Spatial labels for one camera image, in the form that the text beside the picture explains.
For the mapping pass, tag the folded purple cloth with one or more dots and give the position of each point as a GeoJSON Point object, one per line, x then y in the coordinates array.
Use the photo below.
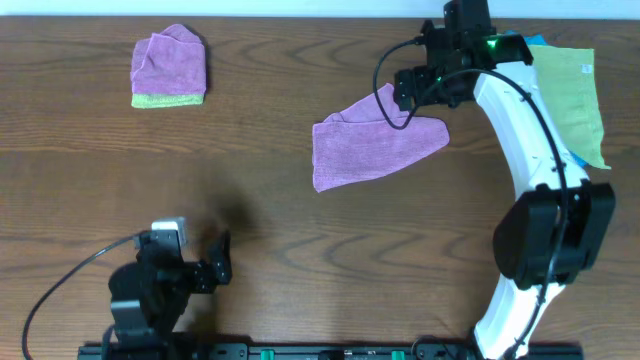
{"type": "Point", "coordinates": [172, 62]}

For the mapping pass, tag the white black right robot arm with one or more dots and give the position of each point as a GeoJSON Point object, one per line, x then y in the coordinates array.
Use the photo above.
{"type": "Point", "coordinates": [559, 218]}

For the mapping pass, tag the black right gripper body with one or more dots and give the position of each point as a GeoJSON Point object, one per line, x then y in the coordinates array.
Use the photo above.
{"type": "Point", "coordinates": [421, 77]}

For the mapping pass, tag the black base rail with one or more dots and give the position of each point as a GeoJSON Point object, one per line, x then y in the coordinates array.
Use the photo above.
{"type": "Point", "coordinates": [239, 351]}

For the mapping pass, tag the purple microfiber cloth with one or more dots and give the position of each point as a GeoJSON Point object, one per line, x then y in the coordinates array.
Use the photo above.
{"type": "Point", "coordinates": [357, 144]}

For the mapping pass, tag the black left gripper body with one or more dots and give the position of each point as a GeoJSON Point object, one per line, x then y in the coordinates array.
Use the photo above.
{"type": "Point", "coordinates": [203, 275]}

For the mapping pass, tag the folded green cloth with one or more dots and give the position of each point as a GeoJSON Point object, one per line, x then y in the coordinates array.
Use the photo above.
{"type": "Point", "coordinates": [151, 101]}

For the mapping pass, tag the blue cloth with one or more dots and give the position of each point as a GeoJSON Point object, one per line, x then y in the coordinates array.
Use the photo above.
{"type": "Point", "coordinates": [539, 40]}

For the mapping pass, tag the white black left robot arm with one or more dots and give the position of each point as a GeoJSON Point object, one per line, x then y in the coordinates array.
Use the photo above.
{"type": "Point", "coordinates": [149, 296]}

